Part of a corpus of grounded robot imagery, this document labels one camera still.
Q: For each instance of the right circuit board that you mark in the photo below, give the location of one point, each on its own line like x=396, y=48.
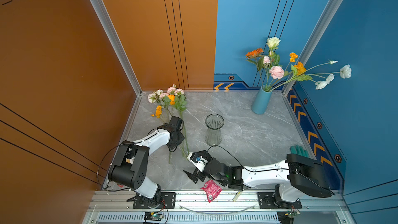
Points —
x=287, y=217

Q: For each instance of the orange gerbera daisy stem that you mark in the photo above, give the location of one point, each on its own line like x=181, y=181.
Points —
x=256, y=57

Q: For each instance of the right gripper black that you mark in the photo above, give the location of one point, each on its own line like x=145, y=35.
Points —
x=196, y=175

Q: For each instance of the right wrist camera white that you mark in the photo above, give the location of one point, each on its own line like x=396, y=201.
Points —
x=200, y=163

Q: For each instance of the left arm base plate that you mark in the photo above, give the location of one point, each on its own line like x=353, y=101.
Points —
x=161, y=199

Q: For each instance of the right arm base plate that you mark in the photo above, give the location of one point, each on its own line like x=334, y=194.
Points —
x=269, y=200

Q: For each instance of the left green circuit board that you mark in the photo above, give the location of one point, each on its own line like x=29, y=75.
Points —
x=153, y=218

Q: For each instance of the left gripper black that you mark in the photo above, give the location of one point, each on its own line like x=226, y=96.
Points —
x=182, y=137

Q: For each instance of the aluminium front rail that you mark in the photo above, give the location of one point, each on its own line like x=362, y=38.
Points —
x=192, y=207

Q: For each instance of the pink snack packet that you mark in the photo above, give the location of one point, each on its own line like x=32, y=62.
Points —
x=212, y=190

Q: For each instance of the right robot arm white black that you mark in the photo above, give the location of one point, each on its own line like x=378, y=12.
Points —
x=293, y=177

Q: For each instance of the green rubber glove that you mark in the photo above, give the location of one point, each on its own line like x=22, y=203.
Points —
x=299, y=150

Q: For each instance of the cream white rose stem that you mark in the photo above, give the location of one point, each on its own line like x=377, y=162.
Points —
x=273, y=44

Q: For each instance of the right aluminium corner post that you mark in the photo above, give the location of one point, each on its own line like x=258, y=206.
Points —
x=304, y=24

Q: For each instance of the aluminium corner post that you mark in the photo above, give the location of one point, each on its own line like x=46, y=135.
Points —
x=304, y=24
x=108, y=26

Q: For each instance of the pale wooden stick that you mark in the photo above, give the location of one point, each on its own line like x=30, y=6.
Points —
x=236, y=197

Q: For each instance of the pink ranunculus stem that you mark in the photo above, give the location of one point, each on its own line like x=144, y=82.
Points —
x=272, y=70

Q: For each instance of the clear glass vase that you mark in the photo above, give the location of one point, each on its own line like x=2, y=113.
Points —
x=214, y=123

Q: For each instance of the teal ceramic vase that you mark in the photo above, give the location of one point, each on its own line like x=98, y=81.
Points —
x=261, y=101

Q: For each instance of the left aluminium corner post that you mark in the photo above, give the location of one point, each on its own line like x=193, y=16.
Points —
x=108, y=26

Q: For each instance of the white pink peony stem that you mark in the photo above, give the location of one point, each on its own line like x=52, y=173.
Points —
x=320, y=80

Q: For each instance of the yellow orange poppy stem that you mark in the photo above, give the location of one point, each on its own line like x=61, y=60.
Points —
x=298, y=70

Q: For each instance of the pink rose spray stem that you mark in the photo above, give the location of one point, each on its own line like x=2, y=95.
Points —
x=173, y=98

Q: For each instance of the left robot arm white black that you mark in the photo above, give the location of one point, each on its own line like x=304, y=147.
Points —
x=129, y=166

